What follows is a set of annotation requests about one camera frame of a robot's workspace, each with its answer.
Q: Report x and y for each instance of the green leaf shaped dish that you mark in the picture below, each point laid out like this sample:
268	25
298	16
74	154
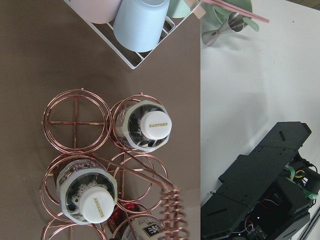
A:
218	14

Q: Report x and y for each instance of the steel cocktail jigger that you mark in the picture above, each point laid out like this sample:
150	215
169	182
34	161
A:
233	24

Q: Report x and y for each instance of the pink chopsticks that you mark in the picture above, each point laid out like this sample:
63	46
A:
229	7

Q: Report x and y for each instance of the black device on side table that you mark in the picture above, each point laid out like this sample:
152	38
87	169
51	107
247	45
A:
264	195

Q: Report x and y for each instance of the light blue cup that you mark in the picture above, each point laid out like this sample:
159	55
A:
138	24

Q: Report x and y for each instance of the white wire cup rack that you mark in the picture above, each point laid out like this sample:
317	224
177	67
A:
134	58

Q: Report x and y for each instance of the green cup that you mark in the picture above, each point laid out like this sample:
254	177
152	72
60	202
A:
178	9

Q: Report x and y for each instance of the tea bottle white cap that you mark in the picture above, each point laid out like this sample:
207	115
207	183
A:
144	126
134	225
86	191

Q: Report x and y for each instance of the copper wire bottle basket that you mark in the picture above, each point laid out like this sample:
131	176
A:
80	125

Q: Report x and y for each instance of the pink cup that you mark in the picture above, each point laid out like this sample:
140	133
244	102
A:
96	11

